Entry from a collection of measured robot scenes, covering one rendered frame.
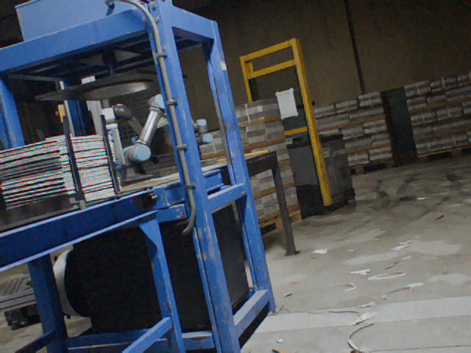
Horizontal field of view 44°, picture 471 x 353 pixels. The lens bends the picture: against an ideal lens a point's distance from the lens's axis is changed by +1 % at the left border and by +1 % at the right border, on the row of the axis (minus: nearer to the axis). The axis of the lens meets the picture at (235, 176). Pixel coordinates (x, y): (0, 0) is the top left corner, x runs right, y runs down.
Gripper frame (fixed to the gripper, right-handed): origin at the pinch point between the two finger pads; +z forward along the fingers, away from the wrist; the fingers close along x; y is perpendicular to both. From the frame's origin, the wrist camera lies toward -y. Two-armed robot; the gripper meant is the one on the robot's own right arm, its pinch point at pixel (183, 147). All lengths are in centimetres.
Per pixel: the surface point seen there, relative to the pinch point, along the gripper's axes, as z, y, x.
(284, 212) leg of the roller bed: -71, -71, -2
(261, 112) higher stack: 25, -26, -120
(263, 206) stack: 18, -98, -61
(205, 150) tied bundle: 44, -27, -52
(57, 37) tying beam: -139, 108, 129
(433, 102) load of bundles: 91, -211, -533
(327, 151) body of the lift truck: 18, -104, -175
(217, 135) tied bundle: 27, -17, -59
